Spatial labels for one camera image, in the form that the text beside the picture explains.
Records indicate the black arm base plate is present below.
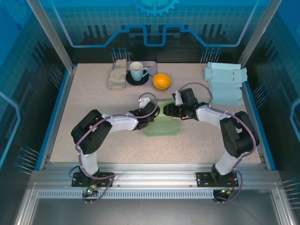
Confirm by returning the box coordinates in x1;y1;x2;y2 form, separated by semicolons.
71;172;116;188
195;172;244;188

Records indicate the lilac tray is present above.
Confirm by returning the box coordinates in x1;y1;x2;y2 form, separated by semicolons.
125;60;157;87

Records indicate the aluminium frame post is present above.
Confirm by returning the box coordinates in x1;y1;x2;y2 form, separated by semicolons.
25;0;76;72
236;0;283;72

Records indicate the slotted cable duct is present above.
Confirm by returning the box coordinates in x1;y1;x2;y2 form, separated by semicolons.
37;189;216;200

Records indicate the light blue paper box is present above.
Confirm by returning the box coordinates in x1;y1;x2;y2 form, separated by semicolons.
203;61;248;106

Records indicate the beige folded cloth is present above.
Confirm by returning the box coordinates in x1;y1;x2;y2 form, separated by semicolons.
107;59;128;90

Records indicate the small green-lit connector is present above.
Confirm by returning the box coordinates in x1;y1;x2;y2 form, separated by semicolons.
219;187;236;196
85;185;99;195

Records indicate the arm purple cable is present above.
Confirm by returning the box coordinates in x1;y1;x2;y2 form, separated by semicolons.
179;82;256;204
75;92;158;204

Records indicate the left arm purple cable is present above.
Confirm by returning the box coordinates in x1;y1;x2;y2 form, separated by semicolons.
75;92;158;204

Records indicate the light blue mug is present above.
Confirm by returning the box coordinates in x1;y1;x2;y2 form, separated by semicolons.
129;61;150;81

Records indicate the yellow bowl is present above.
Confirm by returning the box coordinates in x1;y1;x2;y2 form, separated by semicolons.
152;73;171;90

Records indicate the green paper box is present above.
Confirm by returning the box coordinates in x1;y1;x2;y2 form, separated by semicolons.
143;99;180;137

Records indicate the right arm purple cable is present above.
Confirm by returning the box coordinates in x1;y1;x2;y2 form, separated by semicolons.
179;82;256;204

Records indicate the aluminium front rail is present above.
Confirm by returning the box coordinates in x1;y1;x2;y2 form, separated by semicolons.
30;163;282;188

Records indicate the wooden stick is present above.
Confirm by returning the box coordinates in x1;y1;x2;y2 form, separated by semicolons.
126;62;153;71

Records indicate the black round coaster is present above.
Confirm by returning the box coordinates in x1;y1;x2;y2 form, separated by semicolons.
126;70;150;86

